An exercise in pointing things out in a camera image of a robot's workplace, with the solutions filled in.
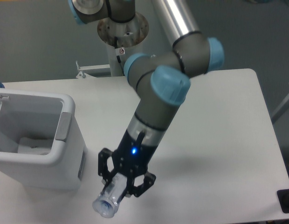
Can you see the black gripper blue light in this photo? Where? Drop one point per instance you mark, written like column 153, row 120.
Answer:
column 130, row 159

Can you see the clear plastic water bottle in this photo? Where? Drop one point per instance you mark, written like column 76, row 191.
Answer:
column 108, row 201

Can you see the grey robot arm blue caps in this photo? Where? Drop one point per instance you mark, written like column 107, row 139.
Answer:
column 162, row 83

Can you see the white plastic trash can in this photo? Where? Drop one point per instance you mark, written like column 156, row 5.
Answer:
column 41, row 115

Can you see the black clamp at table corner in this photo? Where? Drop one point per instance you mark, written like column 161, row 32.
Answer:
column 283, row 197

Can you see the white left base bracket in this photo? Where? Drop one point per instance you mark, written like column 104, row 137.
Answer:
column 102, row 70

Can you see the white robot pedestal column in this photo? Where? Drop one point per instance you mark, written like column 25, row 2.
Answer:
column 122, row 40

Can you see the white frame at right edge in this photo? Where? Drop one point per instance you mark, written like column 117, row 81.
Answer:
column 280, row 109

